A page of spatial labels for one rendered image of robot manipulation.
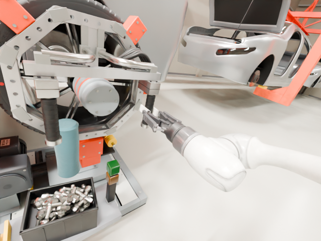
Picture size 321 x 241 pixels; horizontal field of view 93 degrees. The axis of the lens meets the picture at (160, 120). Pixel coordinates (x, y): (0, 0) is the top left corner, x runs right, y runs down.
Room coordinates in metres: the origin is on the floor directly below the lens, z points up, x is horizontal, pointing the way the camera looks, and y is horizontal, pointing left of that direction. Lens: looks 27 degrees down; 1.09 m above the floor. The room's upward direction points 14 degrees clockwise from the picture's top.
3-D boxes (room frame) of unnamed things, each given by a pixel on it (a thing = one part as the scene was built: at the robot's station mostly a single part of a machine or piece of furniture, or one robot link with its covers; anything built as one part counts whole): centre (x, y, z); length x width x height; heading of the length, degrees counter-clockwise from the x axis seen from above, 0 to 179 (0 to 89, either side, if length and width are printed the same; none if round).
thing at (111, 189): (0.42, 0.13, 0.55); 0.03 x 0.03 x 0.21; 43
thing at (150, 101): (0.60, 0.06, 0.83); 0.04 x 0.04 x 0.16
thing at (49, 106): (0.36, 0.31, 0.83); 0.04 x 0.04 x 0.16
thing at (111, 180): (0.42, 0.13, 0.59); 0.04 x 0.04 x 0.04; 43
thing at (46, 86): (0.39, 0.33, 0.93); 0.09 x 0.05 x 0.05; 43
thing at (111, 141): (0.81, 0.33, 0.51); 0.29 x 0.06 x 0.06; 43
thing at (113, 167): (0.42, 0.13, 0.64); 0.04 x 0.04 x 0.04; 43
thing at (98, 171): (0.77, 0.46, 0.32); 0.40 x 0.30 x 0.28; 133
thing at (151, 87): (0.62, 0.08, 0.93); 0.09 x 0.05 x 0.05; 43
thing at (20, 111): (0.65, 0.35, 0.85); 0.54 x 0.07 x 0.54; 133
